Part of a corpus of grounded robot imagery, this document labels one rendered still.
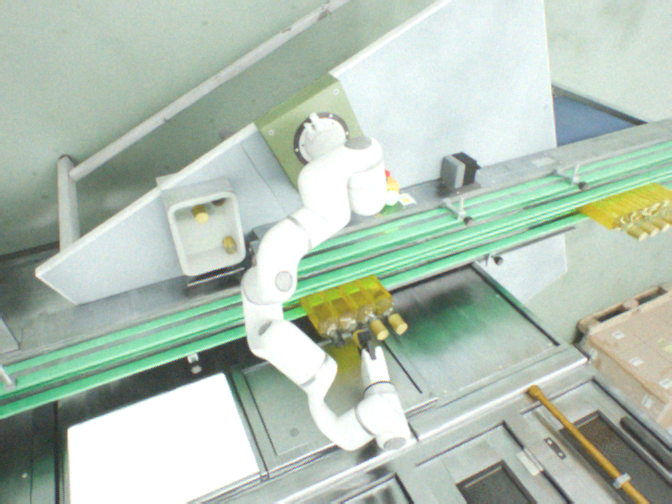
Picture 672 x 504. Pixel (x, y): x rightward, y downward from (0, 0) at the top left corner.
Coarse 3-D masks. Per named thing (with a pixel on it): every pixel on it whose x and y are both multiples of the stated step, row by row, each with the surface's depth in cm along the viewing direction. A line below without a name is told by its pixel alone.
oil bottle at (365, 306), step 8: (352, 280) 141; (344, 288) 139; (352, 288) 138; (360, 288) 138; (352, 296) 136; (360, 296) 136; (368, 296) 136; (360, 304) 133; (368, 304) 133; (360, 312) 132; (368, 312) 132; (376, 312) 133; (360, 320) 133
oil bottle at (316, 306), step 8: (304, 296) 136; (312, 296) 136; (320, 296) 136; (304, 304) 137; (312, 304) 133; (320, 304) 133; (328, 304) 133; (312, 312) 132; (320, 312) 131; (328, 312) 131; (312, 320) 134; (320, 320) 129; (328, 320) 129; (336, 320) 129; (320, 328) 129; (328, 328) 128; (328, 336) 130
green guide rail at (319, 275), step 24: (648, 168) 185; (576, 192) 172; (600, 192) 171; (480, 216) 160; (504, 216) 161; (528, 216) 160; (408, 240) 150; (432, 240) 150; (456, 240) 151; (336, 264) 142; (360, 264) 142; (384, 264) 143
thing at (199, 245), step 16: (224, 192) 122; (176, 208) 118; (208, 208) 130; (224, 208) 132; (176, 224) 125; (192, 224) 130; (208, 224) 132; (224, 224) 135; (240, 224) 128; (176, 240) 123; (192, 240) 133; (208, 240) 135; (240, 240) 131; (192, 256) 135; (208, 256) 135; (224, 256) 135; (240, 256) 134; (192, 272) 130
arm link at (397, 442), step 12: (372, 396) 100; (384, 396) 109; (396, 396) 110; (360, 408) 100; (372, 408) 98; (384, 408) 98; (396, 408) 107; (360, 420) 99; (372, 420) 98; (384, 420) 98; (396, 420) 101; (372, 432) 99; (384, 432) 101; (396, 432) 102; (408, 432) 104; (384, 444) 103; (396, 444) 104
